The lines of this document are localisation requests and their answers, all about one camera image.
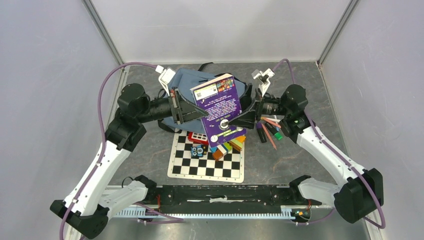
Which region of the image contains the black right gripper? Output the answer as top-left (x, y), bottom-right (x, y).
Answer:
top-left (226, 83), bottom-right (290, 130)

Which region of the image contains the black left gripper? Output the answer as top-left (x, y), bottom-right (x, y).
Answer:
top-left (136, 86), bottom-right (208, 124)

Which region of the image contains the blue grey backpack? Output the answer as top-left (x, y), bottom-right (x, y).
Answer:
top-left (157, 62), bottom-right (254, 134)

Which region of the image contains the colourful treehouse book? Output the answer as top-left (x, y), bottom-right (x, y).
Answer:
top-left (190, 73), bottom-right (247, 147)

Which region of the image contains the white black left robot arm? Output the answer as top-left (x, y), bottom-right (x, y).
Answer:
top-left (50, 83), bottom-right (208, 240)

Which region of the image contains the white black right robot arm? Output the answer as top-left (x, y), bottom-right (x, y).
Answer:
top-left (229, 84), bottom-right (386, 229)

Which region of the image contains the orange yellow marker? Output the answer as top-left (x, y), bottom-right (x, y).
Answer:
top-left (260, 116), bottom-right (281, 128)

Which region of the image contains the white blue marker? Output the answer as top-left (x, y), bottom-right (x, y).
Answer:
top-left (263, 117), bottom-right (281, 124)

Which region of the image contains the red toy block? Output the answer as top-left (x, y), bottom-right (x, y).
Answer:
top-left (188, 132), bottom-right (209, 145)

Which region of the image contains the purple highlighter marker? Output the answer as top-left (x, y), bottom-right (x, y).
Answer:
top-left (255, 121), bottom-right (267, 143)

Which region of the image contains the blue owl toy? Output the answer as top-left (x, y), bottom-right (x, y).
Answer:
top-left (190, 144), bottom-right (209, 158)

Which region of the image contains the multicolour toy brick stack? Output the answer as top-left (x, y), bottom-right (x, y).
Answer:
top-left (207, 135), bottom-right (246, 162)

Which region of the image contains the black white chess mat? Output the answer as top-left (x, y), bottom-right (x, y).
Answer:
top-left (167, 131), bottom-right (245, 183)

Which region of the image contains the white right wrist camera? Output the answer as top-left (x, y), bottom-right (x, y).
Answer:
top-left (251, 68), bottom-right (275, 97)

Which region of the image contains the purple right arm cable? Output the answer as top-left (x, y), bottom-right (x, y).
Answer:
top-left (271, 58), bottom-right (387, 230)

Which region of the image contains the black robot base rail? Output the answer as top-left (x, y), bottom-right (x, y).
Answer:
top-left (133, 180), bottom-right (322, 223)

